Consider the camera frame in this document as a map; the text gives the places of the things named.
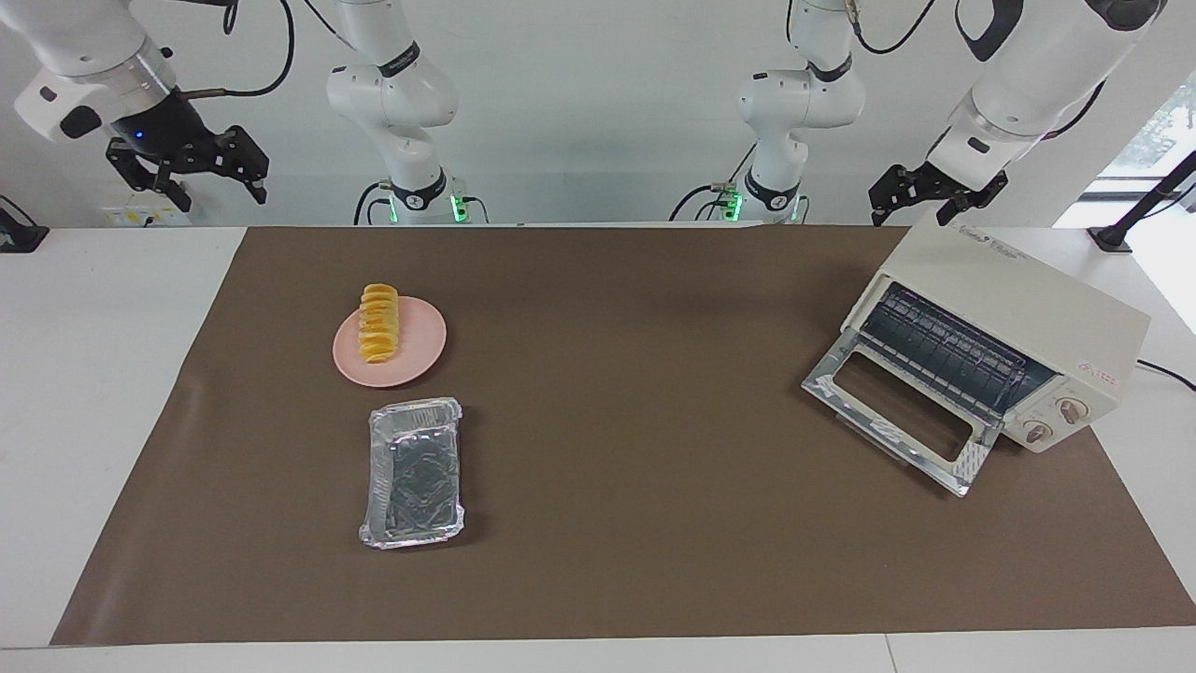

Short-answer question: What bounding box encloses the metal oven rack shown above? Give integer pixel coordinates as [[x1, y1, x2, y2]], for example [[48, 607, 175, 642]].
[[860, 283, 1057, 417]]

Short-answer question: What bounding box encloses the pink round plate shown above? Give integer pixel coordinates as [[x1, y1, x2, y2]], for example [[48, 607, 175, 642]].
[[333, 295, 448, 388]]

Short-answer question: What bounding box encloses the black oven power cable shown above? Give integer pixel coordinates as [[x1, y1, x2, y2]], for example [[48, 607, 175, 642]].
[[1135, 360, 1196, 392]]

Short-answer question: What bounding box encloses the black right base cable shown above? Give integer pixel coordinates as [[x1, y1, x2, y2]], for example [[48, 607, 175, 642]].
[[352, 179, 393, 226]]

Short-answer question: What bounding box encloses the black table clamp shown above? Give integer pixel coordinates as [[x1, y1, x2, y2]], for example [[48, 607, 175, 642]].
[[0, 194, 50, 253]]

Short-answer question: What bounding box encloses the glass oven door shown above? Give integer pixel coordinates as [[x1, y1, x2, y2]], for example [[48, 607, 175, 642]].
[[802, 327, 1003, 498]]

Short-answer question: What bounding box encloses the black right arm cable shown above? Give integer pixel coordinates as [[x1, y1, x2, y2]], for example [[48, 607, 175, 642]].
[[178, 0, 296, 100]]

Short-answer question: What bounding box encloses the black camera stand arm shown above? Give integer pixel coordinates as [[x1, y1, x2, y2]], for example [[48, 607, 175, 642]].
[[1089, 150, 1196, 253]]

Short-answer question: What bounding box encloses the bright window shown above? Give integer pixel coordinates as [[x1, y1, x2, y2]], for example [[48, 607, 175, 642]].
[[1056, 73, 1196, 230]]

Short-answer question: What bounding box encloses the black left base cable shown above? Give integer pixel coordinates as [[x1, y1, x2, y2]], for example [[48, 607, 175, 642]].
[[669, 145, 760, 223]]

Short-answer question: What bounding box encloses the silver foil baking tray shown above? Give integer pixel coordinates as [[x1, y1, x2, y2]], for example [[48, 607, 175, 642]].
[[359, 396, 465, 550]]

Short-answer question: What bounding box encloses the yellow spiral bread loaf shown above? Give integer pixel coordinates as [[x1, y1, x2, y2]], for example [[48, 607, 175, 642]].
[[359, 283, 401, 367]]

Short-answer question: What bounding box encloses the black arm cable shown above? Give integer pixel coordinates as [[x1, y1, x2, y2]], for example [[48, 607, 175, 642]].
[[844, 0, 937, 55], [178, 0, 296, 100]]

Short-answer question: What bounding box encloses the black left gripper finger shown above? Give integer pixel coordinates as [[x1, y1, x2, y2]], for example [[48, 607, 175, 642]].
[[936, 170, 1011, 226], [869, 165, 926, 228]]

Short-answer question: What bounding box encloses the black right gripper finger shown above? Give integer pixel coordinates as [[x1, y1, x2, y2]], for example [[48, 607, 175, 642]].
[[105, 137, 193, 215], [218, 124, 272, 206]]

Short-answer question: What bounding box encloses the brown table mat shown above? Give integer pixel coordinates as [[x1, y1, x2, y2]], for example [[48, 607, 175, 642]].
[[49, 224, 1196, 648]]

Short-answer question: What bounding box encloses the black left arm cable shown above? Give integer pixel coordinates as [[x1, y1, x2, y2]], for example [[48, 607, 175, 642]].
[[844, 0, 937, 55]]

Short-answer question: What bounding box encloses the white wall socket box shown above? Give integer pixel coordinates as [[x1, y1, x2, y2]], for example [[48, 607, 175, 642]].
[[101, 201, 192, 228]]

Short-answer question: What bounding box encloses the black base cable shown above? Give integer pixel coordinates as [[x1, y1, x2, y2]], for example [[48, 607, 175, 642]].
[[669, 145, 760, 223], [352, 179, 393, 226]]

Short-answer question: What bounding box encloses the cream toaster oven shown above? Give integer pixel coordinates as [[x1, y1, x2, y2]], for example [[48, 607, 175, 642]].
[[802, 210, 1152, 498]]

